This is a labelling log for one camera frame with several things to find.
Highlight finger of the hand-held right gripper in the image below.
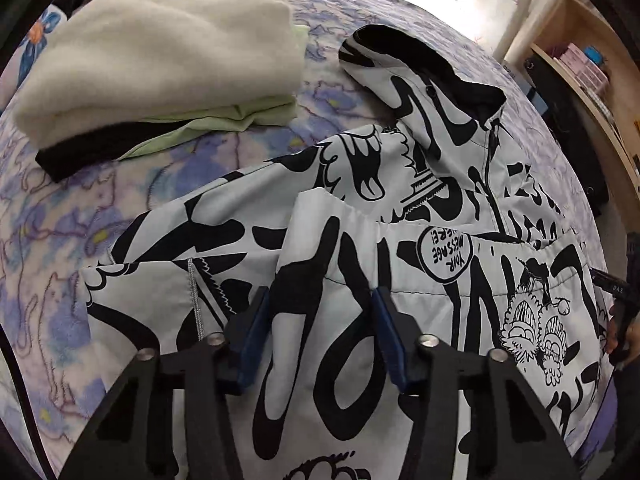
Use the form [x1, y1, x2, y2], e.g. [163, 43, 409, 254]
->
[589, 268, 622, 294]

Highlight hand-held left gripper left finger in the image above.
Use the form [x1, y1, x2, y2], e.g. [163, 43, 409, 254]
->
[60, 287, 274, 480]

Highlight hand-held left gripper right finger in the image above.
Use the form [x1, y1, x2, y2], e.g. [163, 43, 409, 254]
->
[370, 286, 582, 480]

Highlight white black printed jacket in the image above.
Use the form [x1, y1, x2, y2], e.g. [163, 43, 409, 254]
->
[80, 24, 619, 480]

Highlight person's right hand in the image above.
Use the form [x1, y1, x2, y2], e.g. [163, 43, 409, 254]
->
[605, 304, 622, 357]

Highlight pink drawer boxes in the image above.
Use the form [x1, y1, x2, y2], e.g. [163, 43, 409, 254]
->
[550, 42, 609, 94]

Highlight purple patterned bed blanket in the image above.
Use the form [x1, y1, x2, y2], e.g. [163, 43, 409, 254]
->
[0, 0, 622, 480]

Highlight folded light green garment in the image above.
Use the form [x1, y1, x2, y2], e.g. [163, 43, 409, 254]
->
[117, 24, 314, 162]

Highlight folded black garment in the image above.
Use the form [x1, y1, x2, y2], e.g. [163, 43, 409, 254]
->
[35, 119, 187, 184]

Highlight wooden shelf unit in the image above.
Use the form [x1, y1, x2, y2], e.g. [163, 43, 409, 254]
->
[502, 0, 640, 187]

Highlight leaf print curtain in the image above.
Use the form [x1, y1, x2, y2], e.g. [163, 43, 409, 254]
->
[450, 0, 547, 62]

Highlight folded white fleece garment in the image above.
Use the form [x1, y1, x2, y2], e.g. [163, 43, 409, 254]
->
[12, 0, 307, 147]

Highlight blue flower print quilt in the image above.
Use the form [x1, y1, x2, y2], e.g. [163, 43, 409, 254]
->
[0, 2, 69, 112]

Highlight black cable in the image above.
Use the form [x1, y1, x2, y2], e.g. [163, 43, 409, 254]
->
[0, 330, 54, 480]

